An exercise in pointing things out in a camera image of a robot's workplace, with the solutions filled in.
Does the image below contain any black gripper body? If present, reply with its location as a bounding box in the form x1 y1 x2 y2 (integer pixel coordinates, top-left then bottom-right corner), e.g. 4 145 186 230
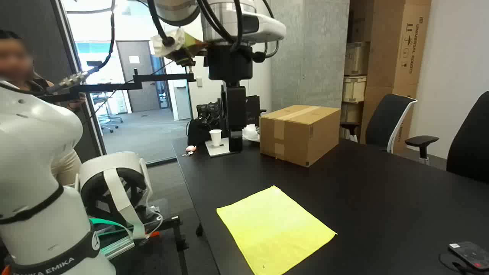
205 45 253 81

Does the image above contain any yellow towel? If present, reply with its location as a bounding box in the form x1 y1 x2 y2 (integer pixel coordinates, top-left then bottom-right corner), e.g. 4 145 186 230
216 184 337 275

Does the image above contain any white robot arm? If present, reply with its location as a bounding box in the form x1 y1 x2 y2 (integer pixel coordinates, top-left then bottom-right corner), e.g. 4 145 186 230
0 0 286 275

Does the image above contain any white paper cup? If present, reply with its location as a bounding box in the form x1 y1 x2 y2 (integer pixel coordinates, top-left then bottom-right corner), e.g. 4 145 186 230
210 128 222 146

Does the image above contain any cardboard box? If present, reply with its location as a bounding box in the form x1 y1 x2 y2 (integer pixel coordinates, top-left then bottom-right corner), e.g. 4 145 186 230
261 105 341 168

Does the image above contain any black office chair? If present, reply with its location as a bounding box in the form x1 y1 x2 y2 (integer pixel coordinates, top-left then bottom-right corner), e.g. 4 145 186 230
366 93 418 152
406 90 489 184

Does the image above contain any tall cardboard carton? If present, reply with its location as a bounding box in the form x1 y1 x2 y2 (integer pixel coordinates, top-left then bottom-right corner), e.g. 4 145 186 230
361 0 433 134

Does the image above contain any white VR headset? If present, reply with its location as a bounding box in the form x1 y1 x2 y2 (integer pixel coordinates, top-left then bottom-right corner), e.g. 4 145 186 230
79 151 154 239

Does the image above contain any black office chair near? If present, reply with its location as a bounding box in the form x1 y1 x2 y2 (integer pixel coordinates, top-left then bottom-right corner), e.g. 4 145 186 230
406 90 489 184

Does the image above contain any black remote control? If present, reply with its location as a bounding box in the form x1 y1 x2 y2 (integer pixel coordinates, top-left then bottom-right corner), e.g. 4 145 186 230
448 241 489 270

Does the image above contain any black camera boom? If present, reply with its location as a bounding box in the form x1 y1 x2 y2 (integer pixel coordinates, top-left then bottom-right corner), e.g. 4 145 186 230
47 71 195 94

